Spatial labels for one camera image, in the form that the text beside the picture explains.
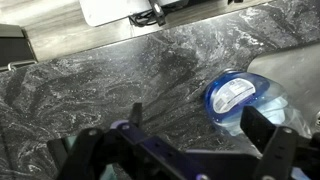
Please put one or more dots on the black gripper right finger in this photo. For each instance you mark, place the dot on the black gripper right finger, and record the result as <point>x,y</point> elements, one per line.
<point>256,126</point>

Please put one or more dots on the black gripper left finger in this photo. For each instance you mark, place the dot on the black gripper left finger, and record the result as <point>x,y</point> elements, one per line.
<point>136,115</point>

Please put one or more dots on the stainless steel sink basin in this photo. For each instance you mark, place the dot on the stainless steel sink basin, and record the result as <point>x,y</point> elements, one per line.
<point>293,76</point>

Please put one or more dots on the dark cabinet front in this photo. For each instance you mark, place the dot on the dark cabinet front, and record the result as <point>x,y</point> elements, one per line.
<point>15,46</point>

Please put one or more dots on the pale grey rounded panel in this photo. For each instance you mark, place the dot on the pale grey rounded panel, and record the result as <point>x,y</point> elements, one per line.
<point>106,11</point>

